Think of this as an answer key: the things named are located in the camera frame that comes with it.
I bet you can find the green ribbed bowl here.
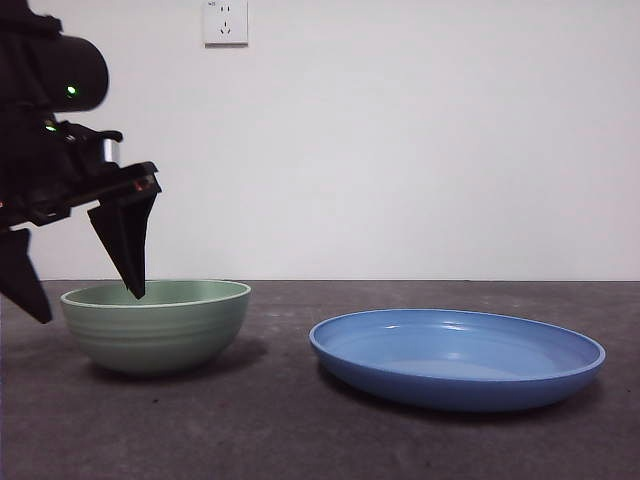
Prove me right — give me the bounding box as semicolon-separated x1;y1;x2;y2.
59;278;253;377

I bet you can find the blue plastic plate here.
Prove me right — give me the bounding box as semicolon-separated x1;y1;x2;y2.
307;308;607;413

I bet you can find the white wall socket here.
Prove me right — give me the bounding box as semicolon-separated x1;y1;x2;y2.
203;0;250;49

